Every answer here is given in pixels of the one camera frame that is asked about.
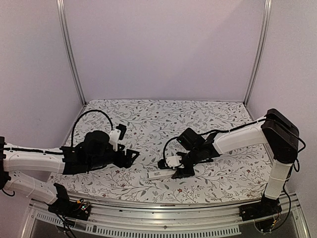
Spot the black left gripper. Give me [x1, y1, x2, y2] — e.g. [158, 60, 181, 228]
[88, 144, 139, 170]

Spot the white remote control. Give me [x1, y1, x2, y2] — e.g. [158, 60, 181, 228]
[148, 170, 175, 180]

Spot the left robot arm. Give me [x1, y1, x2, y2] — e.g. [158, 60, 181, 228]
[0, 129, 140, 215]

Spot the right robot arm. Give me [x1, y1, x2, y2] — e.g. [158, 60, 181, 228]
[165, 109, 301, 216]

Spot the floral patterned table mat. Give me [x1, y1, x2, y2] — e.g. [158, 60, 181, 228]
[49, 100, 271, 204]

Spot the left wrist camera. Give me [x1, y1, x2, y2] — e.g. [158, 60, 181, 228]
[109, 124, 127, 152]

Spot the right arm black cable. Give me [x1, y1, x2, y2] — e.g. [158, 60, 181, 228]
[162, 135, 181, 162]

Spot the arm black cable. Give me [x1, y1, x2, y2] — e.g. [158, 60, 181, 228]
[162, 135, 181, 162]
[69, 109, 115, 148]

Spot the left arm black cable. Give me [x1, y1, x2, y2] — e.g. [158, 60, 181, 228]
[69, 109, 115, 148]

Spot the aluminium front rail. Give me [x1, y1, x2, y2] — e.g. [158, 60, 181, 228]
[21, 193, 311, 238]

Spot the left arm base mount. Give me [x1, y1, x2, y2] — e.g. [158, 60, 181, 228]
[48, 183, 92, 221]

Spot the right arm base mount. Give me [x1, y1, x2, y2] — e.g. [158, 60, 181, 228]
[239, 196, 282, 233]

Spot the left aluminium post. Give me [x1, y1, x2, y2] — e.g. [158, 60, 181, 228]
[56, 0, 87, 106]

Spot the aluminium post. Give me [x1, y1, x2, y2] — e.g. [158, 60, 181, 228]
[56, 0, 87, 106]
[243, 0, 272, 108]

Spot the right aluminium post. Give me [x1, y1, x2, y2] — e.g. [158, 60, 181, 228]
[243, 0, 272, 108]

